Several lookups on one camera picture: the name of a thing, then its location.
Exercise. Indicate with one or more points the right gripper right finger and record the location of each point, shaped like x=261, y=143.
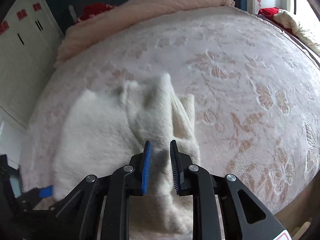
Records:
x=223, y=207

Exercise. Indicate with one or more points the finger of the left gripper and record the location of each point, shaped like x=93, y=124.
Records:
x=35, y=195

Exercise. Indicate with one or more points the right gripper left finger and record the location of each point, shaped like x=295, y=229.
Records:
x=99, y=207

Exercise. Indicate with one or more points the cream fuzzy knit sweater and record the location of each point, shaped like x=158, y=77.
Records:
x=101, y=133

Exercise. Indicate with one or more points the pink floral bed blanket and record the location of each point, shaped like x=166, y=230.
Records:
x=256, y=96

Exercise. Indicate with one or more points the white wardrobe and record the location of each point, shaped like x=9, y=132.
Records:
x=30, y=37

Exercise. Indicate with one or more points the pink folded duvet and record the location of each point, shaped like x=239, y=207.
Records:
x=84, y=34

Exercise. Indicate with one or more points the red garment on headboard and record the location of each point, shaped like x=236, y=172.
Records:
x=92, y=10

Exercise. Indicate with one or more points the red cloth by window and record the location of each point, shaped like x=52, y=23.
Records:
x=268, y=14

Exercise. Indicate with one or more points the cream cloth by window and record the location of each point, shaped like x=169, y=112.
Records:
x=307, y=33

